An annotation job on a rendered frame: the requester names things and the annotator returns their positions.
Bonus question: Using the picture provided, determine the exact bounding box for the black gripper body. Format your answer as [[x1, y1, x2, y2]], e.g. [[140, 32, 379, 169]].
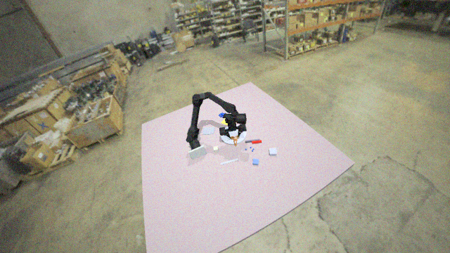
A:
[[219, 123, 247, 136]]

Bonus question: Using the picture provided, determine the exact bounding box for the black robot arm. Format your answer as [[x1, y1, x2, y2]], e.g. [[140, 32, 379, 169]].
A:
[[186, 92, 247, 150]]

